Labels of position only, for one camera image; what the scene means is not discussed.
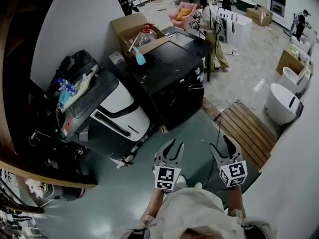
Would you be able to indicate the open brown cardboard box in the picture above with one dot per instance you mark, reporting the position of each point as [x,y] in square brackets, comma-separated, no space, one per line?
[124,26]

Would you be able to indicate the person's right forearm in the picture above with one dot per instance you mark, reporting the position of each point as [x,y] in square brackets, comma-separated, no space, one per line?
[235,200]

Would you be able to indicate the black washing machine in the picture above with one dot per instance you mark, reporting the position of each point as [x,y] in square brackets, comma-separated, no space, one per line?
[169,83]

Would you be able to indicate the closed brown cardboard box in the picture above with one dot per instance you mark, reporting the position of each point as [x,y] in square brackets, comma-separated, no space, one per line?
[259,15]

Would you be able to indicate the teal plastic packet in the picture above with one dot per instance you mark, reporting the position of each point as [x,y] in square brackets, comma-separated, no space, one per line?
[65,96]

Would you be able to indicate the black bag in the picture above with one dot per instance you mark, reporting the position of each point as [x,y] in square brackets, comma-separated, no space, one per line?
[74,63]

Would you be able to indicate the clear water jug red cap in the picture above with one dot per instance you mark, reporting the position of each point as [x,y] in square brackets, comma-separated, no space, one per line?
[147,36]

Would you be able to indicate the wooden slat platform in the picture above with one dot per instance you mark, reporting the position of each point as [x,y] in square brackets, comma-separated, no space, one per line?
[246,133]

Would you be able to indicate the person's left white shoe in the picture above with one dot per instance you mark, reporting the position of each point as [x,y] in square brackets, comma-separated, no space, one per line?
[181,179]

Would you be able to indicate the large cardboard box with items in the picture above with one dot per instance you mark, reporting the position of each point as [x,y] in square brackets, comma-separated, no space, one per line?
[289,61]

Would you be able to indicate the person's right white shoe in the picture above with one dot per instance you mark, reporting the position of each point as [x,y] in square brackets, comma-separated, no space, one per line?
[198,185]

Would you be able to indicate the grey metal box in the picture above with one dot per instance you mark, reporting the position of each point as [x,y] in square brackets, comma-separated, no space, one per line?
[117,61]

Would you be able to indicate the white round toilet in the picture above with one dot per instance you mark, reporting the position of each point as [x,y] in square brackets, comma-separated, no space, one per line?
[280,103]

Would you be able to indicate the orange cushion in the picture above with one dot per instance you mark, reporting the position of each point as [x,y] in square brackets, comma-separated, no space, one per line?
[183,13]

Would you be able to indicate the pink armchair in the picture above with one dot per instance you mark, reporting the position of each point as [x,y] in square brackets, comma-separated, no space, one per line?
[179,21]

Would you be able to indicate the clear water bottle blue label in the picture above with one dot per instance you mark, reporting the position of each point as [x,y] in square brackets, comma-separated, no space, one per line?
[66,84]

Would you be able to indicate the black table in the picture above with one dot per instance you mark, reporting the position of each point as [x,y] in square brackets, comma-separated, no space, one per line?
[197,43]

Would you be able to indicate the person's white shoe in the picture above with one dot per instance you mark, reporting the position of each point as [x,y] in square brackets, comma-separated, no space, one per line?
[181,179]
[198,185]

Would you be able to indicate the white and grey washer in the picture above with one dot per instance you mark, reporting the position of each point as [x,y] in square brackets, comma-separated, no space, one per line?
[117,113]

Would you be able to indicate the cluttered shelf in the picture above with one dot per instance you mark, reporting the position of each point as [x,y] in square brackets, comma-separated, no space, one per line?
[15,208]

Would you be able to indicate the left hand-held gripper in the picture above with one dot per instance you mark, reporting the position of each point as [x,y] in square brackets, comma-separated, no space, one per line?
[165,177]

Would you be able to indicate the silver round knob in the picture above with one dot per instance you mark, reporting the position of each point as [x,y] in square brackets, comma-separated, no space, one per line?
[198,71]

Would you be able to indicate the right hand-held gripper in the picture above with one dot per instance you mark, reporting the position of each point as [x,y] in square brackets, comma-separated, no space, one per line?
[233,173]

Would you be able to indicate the person's left forearm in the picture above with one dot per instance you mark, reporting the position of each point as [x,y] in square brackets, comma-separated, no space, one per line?
[153,205]

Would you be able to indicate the person's white shirt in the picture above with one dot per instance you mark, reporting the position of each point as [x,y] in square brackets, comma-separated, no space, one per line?
[194,213]

